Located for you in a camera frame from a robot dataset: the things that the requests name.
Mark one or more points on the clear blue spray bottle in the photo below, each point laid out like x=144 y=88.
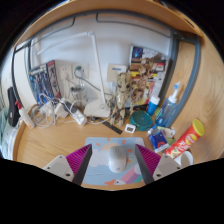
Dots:
x=166 y=111

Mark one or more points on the white wall socket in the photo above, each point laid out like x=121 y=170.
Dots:
x=83 y=70
x=66 y=72

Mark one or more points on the small blue white-capped bottle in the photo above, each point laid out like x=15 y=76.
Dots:
x=152 y=106

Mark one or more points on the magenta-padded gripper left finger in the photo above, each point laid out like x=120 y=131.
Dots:
x=58 y=166

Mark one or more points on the black power adapter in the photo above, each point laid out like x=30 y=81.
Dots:
x=70 y=106

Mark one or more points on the pastel printed mouse pad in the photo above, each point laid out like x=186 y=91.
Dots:
x=100 y=166

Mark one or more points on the blue robot model kit box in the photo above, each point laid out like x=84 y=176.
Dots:
x=43 y=81

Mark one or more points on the blue packet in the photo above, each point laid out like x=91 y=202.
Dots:
x=158 y=140

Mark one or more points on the white power strip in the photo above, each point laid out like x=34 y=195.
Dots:
x=80 y=117

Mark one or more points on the black pouch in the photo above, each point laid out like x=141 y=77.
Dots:
x=13 y=110

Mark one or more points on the teal round tin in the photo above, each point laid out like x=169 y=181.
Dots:
x=141 y=120

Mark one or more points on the brown tree figure toy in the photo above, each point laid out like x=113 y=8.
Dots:
x=121 y=93

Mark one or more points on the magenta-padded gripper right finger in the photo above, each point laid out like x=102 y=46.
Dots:
x=165 y=165

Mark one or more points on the black ruler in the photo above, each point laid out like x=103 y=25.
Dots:
x=112 y=127

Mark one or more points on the colourful figure box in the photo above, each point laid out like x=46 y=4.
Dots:
x=153 y=66

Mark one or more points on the grey computer mouse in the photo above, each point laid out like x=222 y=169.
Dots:
x=117 y=160

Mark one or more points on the red yellow-lidded chips can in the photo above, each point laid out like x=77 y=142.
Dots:
x=185 y=140

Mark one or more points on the small white square timer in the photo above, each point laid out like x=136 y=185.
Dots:
x=130 y=128

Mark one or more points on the teal cloth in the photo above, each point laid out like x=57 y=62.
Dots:
x=3 y=120

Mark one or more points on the steel cup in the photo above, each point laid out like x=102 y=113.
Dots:
x=76 y=93

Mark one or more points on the plaid bedding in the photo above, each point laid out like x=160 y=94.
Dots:
x=7 y=143

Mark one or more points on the white cup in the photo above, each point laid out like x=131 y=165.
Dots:
x=184 y=159

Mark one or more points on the white red-pump lotion bottle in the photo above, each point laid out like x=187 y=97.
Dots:
x=26 y=118

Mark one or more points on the white wall box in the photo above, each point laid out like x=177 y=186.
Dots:
x=116 y=72

